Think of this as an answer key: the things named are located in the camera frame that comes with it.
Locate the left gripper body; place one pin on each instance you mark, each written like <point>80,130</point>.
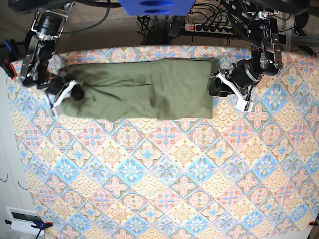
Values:
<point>244,74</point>

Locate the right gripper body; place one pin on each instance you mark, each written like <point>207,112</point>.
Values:
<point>52,84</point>

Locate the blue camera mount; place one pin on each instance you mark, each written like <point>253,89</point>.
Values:
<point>157,7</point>

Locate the patterned tile tablecloth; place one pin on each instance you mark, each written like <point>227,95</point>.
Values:
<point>235,176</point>

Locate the orange clamp bottom left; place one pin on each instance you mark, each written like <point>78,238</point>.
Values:
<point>41,225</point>

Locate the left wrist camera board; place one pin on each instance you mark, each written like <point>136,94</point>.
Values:
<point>244,106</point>

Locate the olive green t-shirt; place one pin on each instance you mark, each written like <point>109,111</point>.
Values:
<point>166,89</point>

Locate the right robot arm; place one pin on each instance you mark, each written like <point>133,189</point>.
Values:
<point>46,29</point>

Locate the white power strip red switch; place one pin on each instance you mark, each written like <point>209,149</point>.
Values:
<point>207,28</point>

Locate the blue clamp left edge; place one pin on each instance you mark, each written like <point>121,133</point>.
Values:
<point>7,59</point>

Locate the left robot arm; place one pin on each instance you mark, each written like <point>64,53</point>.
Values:
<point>266,58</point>

